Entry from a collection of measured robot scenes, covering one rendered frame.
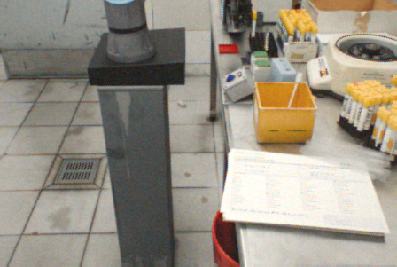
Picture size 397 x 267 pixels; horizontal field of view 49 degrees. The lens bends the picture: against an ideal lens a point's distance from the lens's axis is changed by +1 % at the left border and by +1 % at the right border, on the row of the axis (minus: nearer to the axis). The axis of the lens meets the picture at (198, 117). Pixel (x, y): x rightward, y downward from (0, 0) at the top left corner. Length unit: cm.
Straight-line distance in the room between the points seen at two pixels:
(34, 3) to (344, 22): 224
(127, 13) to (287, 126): 56
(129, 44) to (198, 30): 194
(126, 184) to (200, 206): 70
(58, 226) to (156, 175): 78
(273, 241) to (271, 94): 44
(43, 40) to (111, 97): 203
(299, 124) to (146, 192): 70
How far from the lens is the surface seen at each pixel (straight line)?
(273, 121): 104
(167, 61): 130
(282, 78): 119
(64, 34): 329
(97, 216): 217
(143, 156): 146
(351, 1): 182
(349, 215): 90
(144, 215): 164
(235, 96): 121
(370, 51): 134
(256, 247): 82
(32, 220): 224
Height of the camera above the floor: 149
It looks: 32 degrees down
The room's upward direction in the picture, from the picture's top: straight up
